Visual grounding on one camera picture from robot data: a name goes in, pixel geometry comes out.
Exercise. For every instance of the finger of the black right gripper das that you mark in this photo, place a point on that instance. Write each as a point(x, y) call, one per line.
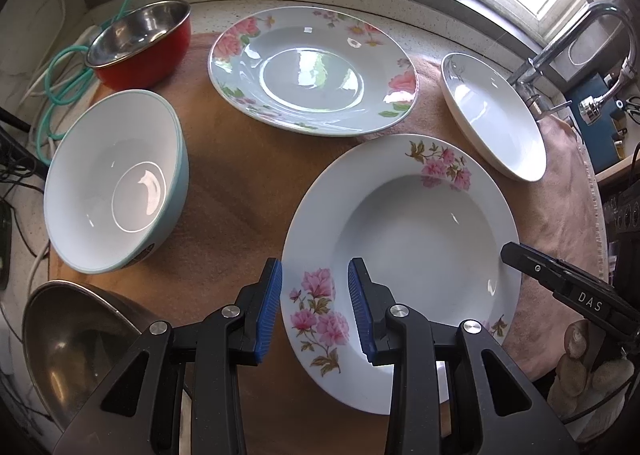
point(577, 289)

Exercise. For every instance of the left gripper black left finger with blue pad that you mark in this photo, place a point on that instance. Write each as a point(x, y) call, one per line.
point(137, 407)

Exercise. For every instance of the plain white plate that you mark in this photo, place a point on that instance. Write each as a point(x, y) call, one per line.
point(493, 117)

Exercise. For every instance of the gloved hand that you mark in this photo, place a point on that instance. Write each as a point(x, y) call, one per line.
point(592, 397)

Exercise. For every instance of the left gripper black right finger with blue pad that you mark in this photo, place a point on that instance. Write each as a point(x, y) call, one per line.
point(455, 390)

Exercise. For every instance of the red steel bowl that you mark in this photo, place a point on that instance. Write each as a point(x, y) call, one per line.
point(143, 47)

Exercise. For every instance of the large steel bowl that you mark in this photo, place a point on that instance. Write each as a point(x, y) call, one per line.
point(73, 335)

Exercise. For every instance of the white bowl teal outside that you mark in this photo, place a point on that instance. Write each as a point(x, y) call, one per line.
point(117, 183)

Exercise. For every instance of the near floral deep plate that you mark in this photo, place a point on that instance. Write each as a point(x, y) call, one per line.
point(428, 222)

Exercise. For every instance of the pink orange towel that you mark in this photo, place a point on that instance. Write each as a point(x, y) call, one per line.
point(246, 180)

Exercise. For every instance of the floral rose plate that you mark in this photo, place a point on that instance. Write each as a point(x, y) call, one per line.
point(314, 71)

